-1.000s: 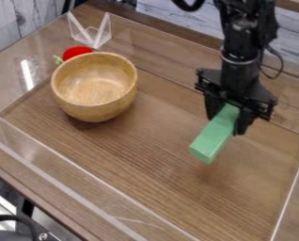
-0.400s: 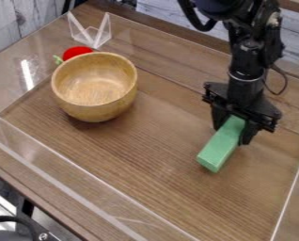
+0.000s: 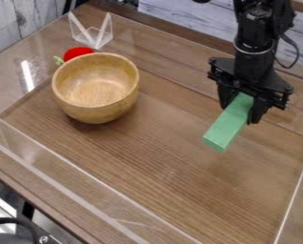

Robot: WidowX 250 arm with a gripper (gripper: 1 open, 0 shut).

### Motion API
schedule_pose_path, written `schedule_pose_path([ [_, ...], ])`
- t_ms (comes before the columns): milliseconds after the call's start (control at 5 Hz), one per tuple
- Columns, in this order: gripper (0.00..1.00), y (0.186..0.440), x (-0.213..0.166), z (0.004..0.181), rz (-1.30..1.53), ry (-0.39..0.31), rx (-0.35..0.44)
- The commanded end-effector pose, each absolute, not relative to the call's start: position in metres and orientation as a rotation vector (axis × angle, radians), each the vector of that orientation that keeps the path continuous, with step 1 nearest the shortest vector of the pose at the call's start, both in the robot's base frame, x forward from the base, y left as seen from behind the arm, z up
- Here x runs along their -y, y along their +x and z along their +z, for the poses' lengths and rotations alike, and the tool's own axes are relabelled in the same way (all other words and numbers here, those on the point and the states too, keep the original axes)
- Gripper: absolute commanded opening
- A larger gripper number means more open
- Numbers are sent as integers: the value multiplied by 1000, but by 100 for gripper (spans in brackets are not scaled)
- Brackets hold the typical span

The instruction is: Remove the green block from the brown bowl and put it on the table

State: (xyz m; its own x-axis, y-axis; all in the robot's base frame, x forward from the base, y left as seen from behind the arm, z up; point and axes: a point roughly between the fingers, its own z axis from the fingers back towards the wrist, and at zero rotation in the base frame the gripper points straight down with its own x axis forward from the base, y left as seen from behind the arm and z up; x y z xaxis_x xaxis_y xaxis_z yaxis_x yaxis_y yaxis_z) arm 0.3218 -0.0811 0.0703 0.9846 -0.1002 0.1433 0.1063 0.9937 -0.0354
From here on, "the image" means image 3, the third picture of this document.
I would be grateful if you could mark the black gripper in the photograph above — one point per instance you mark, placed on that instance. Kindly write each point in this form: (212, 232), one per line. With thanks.
(251, 76)

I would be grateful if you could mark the green rectangular block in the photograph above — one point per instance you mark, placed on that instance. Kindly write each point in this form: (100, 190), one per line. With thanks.
(228, 124)

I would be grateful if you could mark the brown wooden bowl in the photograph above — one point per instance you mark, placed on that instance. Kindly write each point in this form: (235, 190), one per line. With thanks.
(95, 87)

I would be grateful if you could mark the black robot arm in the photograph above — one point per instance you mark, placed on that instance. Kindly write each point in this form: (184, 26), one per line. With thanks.
(263, 21)

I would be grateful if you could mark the red plush tomato toy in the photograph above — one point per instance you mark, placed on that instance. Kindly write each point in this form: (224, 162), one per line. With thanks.
(70, 53)

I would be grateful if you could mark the clear acrylic corner bracket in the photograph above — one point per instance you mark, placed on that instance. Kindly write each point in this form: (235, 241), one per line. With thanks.
(92, 37)

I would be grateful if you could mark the black table leg bracket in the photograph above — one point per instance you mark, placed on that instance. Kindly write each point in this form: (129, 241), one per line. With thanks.
(38, 235)

